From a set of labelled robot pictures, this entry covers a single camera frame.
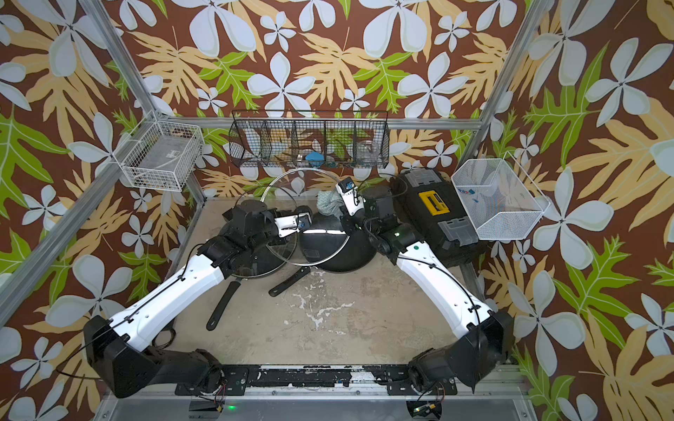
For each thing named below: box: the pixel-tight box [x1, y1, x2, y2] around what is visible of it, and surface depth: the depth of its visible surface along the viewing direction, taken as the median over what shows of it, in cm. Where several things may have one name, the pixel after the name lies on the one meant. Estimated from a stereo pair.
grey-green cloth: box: [316, 190, 345, 221], surface depth 75 cm
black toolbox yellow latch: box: [396, 167, 488, 269], surface depth 95 cm
